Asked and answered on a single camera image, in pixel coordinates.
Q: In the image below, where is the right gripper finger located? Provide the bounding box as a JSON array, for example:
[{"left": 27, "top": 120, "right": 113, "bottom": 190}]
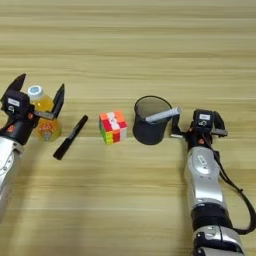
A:
[
  {"left": 170, "top": 114, "right": 184, "bottom": 137},
  {"left": 212, "top": 111, "right": 227, "bottom": 132}
]

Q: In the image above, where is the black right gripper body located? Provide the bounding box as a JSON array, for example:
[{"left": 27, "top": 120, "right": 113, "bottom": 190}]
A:
[{"left": 170, "top": 123, "right": 229, "bottom": 152}]

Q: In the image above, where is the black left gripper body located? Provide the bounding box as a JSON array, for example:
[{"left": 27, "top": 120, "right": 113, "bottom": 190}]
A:
[{"left": 0, "top": 110, "right": 55, "bottom": 146}]

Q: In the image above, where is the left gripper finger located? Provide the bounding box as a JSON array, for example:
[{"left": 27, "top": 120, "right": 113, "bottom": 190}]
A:
[
  {"left": 3, "top": 73, "right": 27, "bottom": 98},
  {"left": 51, "top": 83, "right": 66, "bottom": 120}
]

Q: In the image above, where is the white marker pen black cap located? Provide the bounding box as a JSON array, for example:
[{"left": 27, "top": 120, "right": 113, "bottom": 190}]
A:
[{"left": 144, "top": 106, "right": 183, "bottom": 124}]

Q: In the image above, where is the orange juice bottle white cap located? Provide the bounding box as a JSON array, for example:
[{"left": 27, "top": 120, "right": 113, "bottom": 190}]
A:
[{"left": 27, "top": 84, "right": 63, "bottom": 143}]

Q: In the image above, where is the black mesh pen cup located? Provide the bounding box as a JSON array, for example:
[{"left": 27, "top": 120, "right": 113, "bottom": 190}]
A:
[{"left": 132, "top": 95, "right": 173, "bottom": 146}]

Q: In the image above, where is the multicolour puzzle cube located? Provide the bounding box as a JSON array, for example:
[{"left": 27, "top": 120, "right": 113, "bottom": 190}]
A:
[{"left": 98, "top": 110, "right": 129, "bottom": 145}]

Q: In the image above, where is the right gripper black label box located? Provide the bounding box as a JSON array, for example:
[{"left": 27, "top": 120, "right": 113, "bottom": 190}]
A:
[{"left": 192, "top": 108, "right": 215, "bottom": 130}]

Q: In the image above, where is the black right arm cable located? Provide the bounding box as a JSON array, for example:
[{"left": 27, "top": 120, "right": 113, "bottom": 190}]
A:
[{"left": 212, "top": 149, "right": 256, "bottom": 236}]

